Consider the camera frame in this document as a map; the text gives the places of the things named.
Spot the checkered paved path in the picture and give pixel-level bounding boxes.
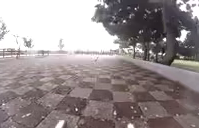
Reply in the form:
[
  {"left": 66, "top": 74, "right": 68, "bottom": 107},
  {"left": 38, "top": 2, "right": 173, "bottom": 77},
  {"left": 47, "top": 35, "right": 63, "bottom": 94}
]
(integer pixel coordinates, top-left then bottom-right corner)
[{"left": 0, "top": 54, "right": 199, "bottom": 128}]

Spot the small tree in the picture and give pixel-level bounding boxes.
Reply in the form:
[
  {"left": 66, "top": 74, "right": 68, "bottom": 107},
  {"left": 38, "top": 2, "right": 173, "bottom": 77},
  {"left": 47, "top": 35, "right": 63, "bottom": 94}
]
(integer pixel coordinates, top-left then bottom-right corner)
[
  {"left": 12, "top": 33, "right": 23, "bottom": 60},
  {"left": 22, "top": 36, "right": 35, "bottom": 51},
  {"left": 57, "top": 38, "right": 66, "bottom": 52}
]

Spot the row of trees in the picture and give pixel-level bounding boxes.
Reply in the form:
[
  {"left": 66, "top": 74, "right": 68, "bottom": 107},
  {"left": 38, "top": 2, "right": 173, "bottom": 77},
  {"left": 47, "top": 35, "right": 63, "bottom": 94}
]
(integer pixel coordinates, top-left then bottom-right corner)
[{"left": 90, "top": 0, "right": 199, "bottom": 63}]

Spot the robot's own part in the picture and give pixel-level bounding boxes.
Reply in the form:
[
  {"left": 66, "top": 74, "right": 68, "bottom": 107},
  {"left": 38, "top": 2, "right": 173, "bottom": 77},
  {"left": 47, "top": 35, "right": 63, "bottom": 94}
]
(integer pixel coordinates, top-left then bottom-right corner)
[
  {"left": 126, "top": 122, "right": 136, "bottom": 128},
  {"left": 54, "top": 119, "right": 67, "bottom": 128}
]

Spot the large tree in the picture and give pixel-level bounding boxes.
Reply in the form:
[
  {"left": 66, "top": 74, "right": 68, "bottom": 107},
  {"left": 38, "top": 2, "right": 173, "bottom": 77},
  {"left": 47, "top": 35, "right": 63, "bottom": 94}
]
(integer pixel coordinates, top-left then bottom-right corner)
[{"left": 143, "top": 0, "right": 199, "bottom": 67}]

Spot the pale stone kerb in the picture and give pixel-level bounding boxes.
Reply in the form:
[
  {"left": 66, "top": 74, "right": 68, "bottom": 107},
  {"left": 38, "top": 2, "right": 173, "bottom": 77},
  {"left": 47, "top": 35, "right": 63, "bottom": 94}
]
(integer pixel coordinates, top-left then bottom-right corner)
[{"left": 121, "top": 55, "right": 199, "bottom": 98}]

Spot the grass strip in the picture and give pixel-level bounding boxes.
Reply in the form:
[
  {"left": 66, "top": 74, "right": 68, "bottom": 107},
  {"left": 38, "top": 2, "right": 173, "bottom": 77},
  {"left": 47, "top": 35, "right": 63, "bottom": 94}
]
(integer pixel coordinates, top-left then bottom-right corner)
[{"left": 170, "top": 58, "right": 199, "bottom": 77}]

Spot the wooden fence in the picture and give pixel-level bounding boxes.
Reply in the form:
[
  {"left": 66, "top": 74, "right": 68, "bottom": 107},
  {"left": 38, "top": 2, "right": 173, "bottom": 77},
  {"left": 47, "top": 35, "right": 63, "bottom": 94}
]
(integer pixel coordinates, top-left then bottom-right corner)
[{"left": 0, "top": 47, "right": 70, "bottom": 60}]

